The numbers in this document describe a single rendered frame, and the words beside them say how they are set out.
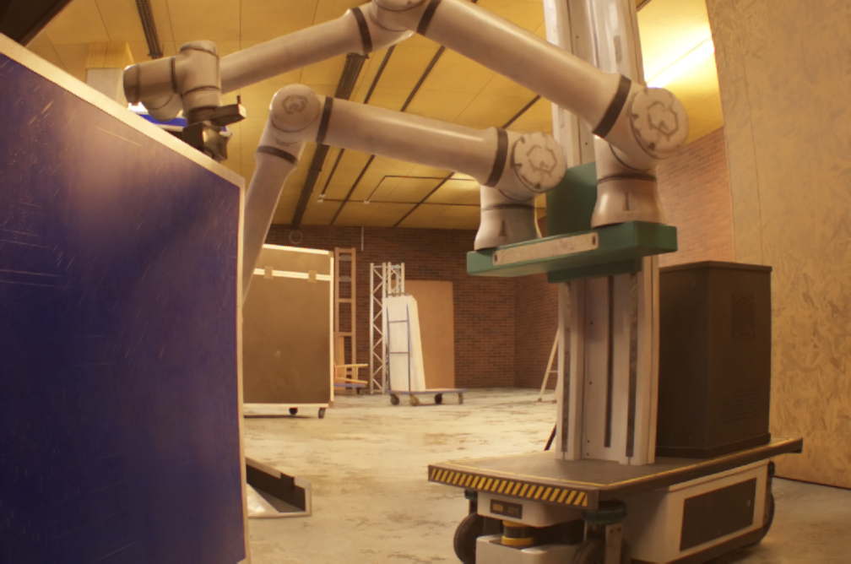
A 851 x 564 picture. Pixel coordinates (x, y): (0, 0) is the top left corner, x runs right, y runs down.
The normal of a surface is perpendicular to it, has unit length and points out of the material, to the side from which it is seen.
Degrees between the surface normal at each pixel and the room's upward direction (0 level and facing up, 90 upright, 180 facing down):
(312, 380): 90
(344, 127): 113
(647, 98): 88
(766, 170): 90
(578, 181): 90
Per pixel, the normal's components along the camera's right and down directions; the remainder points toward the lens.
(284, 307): 0.65, -0.11
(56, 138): 0.98, -0.02
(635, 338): -0.86, -0.07
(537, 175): 0.29, 0.00
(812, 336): -0.98, -0.03
